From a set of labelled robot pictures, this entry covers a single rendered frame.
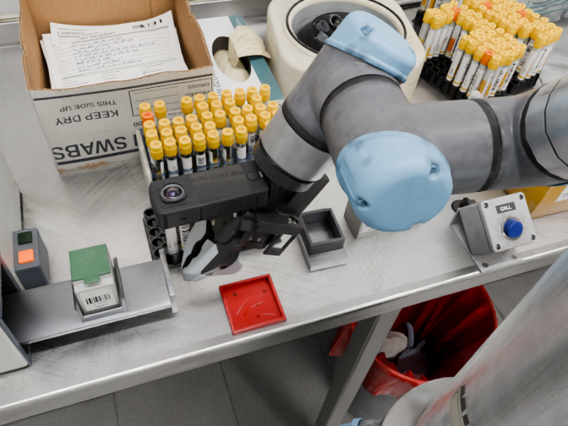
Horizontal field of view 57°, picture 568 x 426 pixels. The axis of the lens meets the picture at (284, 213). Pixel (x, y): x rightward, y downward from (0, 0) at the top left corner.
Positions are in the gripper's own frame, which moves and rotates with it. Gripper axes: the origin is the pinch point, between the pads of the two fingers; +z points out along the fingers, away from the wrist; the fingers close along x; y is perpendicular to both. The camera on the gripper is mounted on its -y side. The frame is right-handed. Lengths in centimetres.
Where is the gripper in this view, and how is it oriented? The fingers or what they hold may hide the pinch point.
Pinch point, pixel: (183, 270)
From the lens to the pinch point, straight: 64.3
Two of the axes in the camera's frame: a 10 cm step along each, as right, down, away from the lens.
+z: -5.4, 6.4, 5.4
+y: 7.7, 1.3, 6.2
